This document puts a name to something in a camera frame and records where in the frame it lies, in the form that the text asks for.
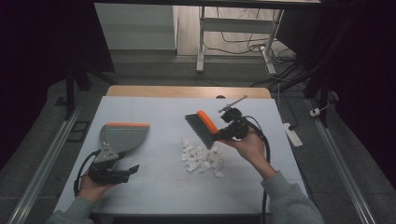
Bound aluminium rail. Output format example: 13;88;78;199
306;99;377;224
7;104;83;224

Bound person's right hand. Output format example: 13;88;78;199
223;128;277;181

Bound tangle of black floor cables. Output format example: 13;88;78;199
204;7;301;89

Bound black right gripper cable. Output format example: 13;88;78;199
244;115;272;224

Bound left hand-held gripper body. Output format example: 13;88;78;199
87;147;140;186

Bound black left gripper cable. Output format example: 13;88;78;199
73;150;102;198

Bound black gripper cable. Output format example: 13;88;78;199
73;150;102;198
244;115;272;224

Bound dark curtain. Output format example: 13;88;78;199
276;0;396;188
0;0;116;172

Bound grey dustpan orange edge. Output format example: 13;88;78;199
98;121;151;157

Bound black metal stand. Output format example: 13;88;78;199
303;15;356;129
64;62;117;121

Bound white table board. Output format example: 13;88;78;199
53;95;314;217

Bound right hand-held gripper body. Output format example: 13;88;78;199
218;94;250;141

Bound group of white paper scraps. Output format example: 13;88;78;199
179;138;226;180

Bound wooden table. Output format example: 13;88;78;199
106;85;273;100

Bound orange brush grey bristles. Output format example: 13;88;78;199
184;109;228;150

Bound white desk frame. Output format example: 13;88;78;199
195;6;285;76

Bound white cabinet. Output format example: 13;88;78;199
93;3;179;50

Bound person's left hand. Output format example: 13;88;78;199
78;176;118;204

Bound white power strip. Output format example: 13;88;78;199
282;121;304;148

